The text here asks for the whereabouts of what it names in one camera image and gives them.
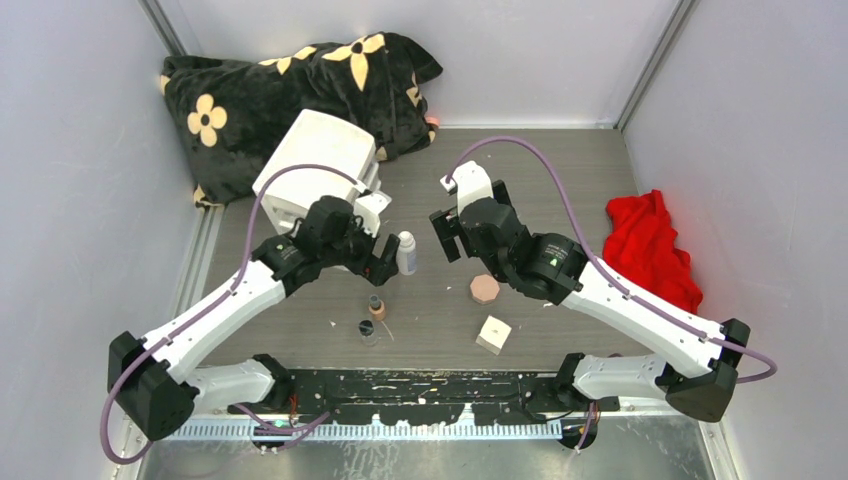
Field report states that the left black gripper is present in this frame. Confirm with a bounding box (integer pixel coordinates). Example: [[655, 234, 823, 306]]
[[321, 212, 398, 285]]

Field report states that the white plastic bottle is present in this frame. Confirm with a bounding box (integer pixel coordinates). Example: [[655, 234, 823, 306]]
[[396, 231, 417, 276]]

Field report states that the tan foundation bottle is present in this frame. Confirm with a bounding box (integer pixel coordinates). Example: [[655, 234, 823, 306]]
[[368, 294, 386, 322]]

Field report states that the white plastic drawer organizer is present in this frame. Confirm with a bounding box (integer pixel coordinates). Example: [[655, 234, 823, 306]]
[[253, 109, 381, 234]]

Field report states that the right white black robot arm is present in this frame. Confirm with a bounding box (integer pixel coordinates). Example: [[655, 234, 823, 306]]
[[430, 179, 750, 423]]

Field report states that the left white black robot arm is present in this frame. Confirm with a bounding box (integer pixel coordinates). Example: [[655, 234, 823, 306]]
[[107, 192, 400, 441]]

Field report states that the clear jar black lid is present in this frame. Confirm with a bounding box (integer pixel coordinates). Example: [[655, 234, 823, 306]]
[[358, 320, 379, 347]]

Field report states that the pink octagonal compact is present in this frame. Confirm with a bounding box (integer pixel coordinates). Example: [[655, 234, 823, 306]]
[[469, 274, 500, 305]]

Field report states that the white cube box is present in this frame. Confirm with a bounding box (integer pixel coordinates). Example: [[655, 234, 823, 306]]
[[475, 315, 512, 355]]

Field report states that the red cloth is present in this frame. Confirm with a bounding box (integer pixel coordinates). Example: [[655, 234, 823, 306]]
[[602, 189, 703, 314]]

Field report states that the black floral plush blanket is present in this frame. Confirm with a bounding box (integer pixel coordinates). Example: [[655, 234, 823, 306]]
[[158, 32, 443, 207]]

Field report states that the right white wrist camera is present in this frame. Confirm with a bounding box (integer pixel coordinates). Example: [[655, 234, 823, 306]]
[[439, 161, 494, 214]]

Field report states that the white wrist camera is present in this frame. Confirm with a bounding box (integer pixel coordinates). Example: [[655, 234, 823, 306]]
[[353, 191, 392, 238], [439, 161, 494, 214]]

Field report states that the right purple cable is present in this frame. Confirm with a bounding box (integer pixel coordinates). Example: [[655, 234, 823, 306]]
[[443, 136, 779, 453]]

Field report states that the purple cable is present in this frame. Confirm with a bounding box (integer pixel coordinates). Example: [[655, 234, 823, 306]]
[[443, 136, 779, 453], [99, 164, 362, 466]]

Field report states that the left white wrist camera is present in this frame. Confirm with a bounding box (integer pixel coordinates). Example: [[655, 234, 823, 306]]
[[353, 191, 392, 238]]

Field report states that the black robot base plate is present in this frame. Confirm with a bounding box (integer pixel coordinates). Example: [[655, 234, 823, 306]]
[[247, 369, 588, 426]]

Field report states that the aluminium frame rail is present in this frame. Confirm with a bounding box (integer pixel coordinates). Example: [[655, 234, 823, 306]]
[[123, 372, 726, 442]]

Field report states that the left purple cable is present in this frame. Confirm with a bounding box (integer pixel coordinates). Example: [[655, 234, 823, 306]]
[[99, 164, 362, 466]]

